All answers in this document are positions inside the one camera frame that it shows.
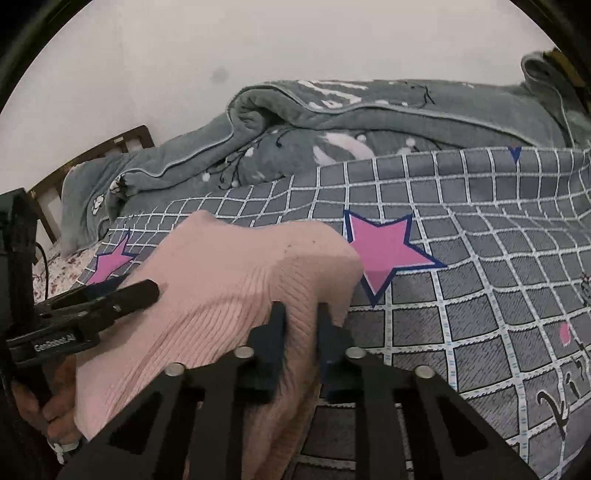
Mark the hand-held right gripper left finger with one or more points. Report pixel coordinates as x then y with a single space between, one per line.
270 344

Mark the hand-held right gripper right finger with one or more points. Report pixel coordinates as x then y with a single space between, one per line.
330 350

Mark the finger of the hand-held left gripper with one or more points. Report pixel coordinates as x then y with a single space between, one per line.
131 297
99 288

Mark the pink knitted sweater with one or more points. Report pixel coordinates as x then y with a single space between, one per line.
221 286

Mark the person's left hand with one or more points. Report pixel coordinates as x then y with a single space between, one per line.
57 415

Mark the floral bedsheet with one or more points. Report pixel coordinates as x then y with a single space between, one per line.
64 272

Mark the grey-green paw print pillow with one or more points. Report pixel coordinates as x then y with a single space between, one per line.
85 198

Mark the brown wooden headboard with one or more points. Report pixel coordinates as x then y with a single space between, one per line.
92 154

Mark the grey checked star bedsheet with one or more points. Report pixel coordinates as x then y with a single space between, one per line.
471 258

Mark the grey-green quilt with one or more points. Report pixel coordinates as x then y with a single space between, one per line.
397 120

